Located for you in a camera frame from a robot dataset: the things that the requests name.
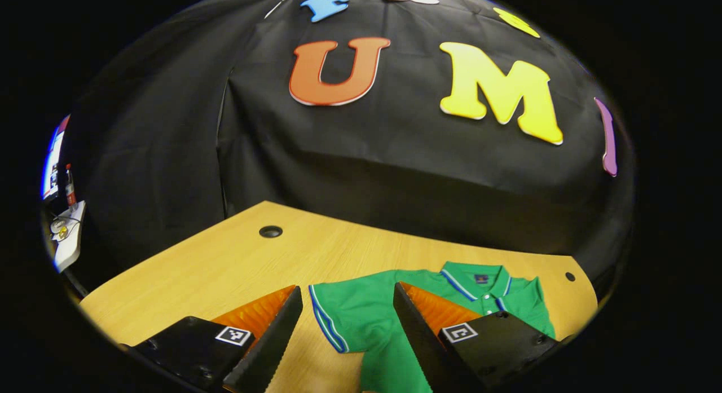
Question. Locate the green T-shirt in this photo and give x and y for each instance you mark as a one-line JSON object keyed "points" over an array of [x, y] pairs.
{"points": [[361, 314]]}

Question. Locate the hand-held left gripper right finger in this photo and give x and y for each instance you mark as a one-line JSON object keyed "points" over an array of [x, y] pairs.
{"points": [[420, 342]]}

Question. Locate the white power strip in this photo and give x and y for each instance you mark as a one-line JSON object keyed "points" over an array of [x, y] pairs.
{"points": [[70, 249]]}

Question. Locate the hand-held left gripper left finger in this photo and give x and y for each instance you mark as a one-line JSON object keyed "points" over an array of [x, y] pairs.
{"points": [[276, 348]]}

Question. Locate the bright computer screen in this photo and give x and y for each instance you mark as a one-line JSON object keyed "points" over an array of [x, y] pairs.
{"points": [[53, 162]]}

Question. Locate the black backdrop cloth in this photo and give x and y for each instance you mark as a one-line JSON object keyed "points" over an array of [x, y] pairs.
{"points": [[395, 173]]}

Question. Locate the red bottle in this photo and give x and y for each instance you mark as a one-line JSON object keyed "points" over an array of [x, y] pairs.
{"points": [[70, 193]]}

